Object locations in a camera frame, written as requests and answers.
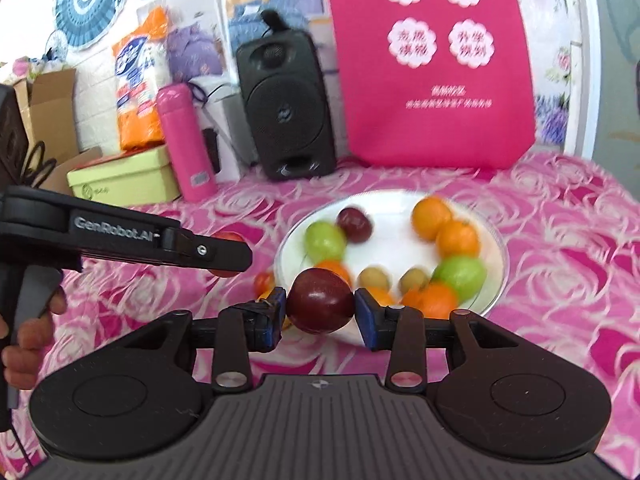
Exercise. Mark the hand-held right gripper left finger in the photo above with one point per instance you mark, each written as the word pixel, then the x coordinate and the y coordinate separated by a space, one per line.
pixel 275 317

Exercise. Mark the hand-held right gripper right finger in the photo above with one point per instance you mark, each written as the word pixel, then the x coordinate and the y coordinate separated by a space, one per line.
pixel 364 317

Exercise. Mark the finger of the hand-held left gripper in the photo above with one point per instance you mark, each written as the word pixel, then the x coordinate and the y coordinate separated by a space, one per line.
pixel 210 252

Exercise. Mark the red plum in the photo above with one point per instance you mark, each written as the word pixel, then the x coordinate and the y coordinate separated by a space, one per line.
pixel 227 236
pixel 262 284

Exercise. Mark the small olive kiwi fruit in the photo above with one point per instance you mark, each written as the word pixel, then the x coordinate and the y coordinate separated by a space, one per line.
pixel 372 277

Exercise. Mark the dark purple plum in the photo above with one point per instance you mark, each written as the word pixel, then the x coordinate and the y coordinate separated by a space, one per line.
pixel 354 223
pixel 320 305

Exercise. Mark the deep orange mandarin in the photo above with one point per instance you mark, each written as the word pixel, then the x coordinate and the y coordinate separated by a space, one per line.
pixel 434 302
pixel 332 269

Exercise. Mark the white plate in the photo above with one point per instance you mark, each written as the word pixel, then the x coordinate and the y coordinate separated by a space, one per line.
pixel 385 245

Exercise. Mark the small green jujube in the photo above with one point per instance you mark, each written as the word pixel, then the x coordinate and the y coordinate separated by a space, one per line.
pixel 325 240

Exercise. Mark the large green jujube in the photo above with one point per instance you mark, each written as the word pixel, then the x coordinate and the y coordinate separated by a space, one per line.
pixel 460 276

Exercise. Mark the person's left hand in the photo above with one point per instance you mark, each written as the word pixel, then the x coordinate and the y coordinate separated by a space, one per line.
pixel 35 335

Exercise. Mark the light green shoe box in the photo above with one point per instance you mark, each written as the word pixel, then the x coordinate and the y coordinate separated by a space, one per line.
pixel 125 175

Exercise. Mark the dark curved bar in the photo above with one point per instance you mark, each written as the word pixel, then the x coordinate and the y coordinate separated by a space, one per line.
pixel 9 135

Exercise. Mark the pink thermos bottle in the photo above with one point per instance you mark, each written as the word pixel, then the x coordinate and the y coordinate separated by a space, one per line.
pixel 185 145

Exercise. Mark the brown cardboard box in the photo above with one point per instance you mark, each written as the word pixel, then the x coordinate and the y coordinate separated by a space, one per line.
pixel 55 110

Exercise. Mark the white carton box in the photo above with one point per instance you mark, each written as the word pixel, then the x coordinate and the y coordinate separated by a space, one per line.
pixel 232 135

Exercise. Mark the pink artificial flowers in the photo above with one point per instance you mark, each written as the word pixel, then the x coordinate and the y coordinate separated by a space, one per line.
pixel 25 67

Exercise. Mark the black speaker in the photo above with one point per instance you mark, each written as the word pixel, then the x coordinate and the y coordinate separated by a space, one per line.
pixel 287 105

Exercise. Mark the orange paper cup package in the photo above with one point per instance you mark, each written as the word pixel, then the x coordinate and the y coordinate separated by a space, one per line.
pixel 140 80

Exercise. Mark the pink rose tablecloth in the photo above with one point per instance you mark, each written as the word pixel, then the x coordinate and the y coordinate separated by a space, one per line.
pixel 550 260

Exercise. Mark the purple bedding poster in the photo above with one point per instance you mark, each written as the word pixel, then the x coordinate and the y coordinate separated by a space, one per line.
pixel 192 52

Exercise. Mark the pink tote bag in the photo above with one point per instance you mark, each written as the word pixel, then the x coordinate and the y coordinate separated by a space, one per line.
pixel 435 125

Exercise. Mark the large blue paper fan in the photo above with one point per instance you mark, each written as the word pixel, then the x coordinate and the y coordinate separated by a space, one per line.
pixel 92 5

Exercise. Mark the black microphone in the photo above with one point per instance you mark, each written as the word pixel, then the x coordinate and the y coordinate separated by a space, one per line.
pixel 272 20

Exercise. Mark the blue bedding poster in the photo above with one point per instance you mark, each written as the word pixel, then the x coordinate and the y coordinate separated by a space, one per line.
pixel 250 15

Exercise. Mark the white door frame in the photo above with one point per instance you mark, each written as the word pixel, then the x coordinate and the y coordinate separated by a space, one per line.
pixel 580 60

